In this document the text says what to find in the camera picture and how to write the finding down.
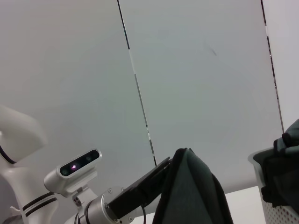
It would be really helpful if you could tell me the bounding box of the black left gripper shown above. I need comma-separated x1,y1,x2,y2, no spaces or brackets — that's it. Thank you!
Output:
107,157,174,219

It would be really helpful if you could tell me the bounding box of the yellow towel with black edge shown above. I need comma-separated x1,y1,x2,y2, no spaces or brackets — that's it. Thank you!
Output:
152,147,234,224

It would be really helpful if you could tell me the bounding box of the green perforated storage box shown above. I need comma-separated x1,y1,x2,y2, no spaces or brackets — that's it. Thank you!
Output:
247,149,299,224

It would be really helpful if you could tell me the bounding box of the dark towel pile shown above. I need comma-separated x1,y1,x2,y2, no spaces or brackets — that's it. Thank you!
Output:
253,119,299,209

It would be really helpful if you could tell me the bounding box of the left wrist connector cable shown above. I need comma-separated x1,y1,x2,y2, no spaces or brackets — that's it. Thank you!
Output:
139,202,148,224

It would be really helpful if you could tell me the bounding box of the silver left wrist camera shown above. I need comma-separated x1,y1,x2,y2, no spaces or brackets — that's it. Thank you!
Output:
43,148,103,198

